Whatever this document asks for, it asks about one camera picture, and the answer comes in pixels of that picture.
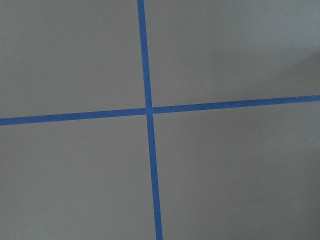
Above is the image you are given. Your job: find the crossing blue tape strip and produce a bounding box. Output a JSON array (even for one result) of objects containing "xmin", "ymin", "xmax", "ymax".
[{"xmin": 0, "ymin": 95, "xmax": 320, "ymax": 126}]

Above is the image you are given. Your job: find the long blue tape strip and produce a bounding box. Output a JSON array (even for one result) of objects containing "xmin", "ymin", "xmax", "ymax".
[{"xmin": 137, "ymin": 0, "xmax": 163, "ymax": 240}]

